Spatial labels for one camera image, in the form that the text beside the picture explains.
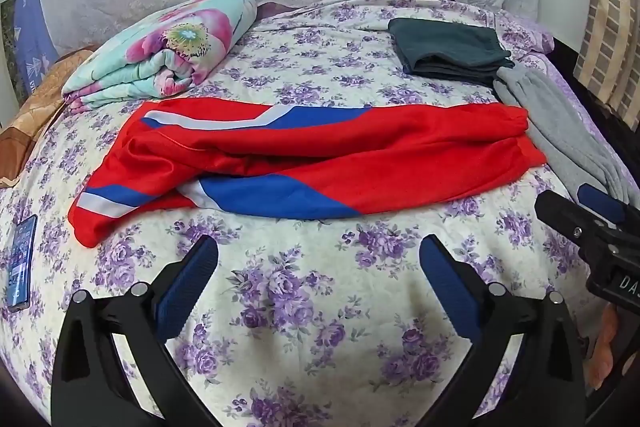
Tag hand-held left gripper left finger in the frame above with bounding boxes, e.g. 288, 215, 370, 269
50, 234, 221, 427

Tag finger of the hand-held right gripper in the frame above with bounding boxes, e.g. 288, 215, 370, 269
576, 183, 628, 228
534, 190, 608, 253

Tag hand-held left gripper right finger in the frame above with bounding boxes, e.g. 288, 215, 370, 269
419, 234, 586, 427

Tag red pants with blue stripes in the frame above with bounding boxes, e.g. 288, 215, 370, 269
67, 102, 547, 249

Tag grey pants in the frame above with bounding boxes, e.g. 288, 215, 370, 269
492, 66, 640, 212

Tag dark green folded pants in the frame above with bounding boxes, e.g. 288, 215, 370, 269
388, 18, 516, 88

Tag person's right hand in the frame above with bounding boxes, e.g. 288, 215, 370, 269
586, 304, 619, 390

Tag purple floral bed sheet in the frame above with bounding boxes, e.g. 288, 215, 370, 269
0, 0, 640, 427

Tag smartphone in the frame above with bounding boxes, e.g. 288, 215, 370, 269
6, 214, 38, 313

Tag striped curtain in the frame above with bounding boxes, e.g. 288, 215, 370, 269
572, 0, 640, 132

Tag folded floral blanket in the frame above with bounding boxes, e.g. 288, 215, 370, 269
61, 0, 258, 112

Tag landscape wall picture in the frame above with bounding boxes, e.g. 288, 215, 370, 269
0, 0, 23, 128

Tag blue wall poster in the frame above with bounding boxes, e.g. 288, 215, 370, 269
11, 0, 61, 92

